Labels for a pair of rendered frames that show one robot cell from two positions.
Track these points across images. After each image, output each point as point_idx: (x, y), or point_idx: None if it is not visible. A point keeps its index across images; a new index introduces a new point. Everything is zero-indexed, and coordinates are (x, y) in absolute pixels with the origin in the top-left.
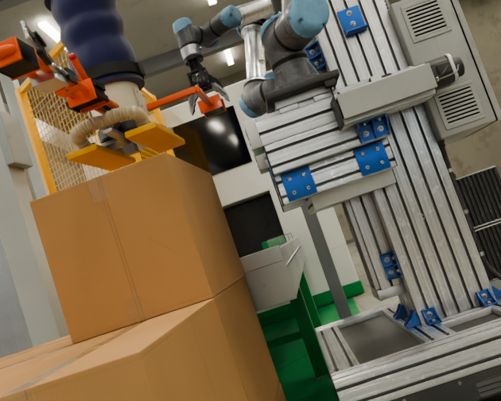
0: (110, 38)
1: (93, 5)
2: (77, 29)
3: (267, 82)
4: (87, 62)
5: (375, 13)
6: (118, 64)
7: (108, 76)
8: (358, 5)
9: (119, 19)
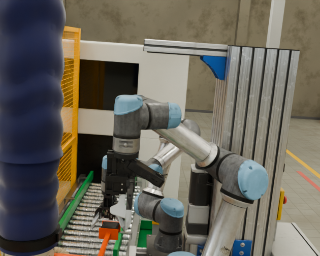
0: (41, 217)
1: (35, 186)
2: (14, 205)
3: (161, 210)
4: (13, 235)
5: (261, 251)
6: (39, 244)
7: (28, 253)
8: (251, 242)
9: (55, 193)
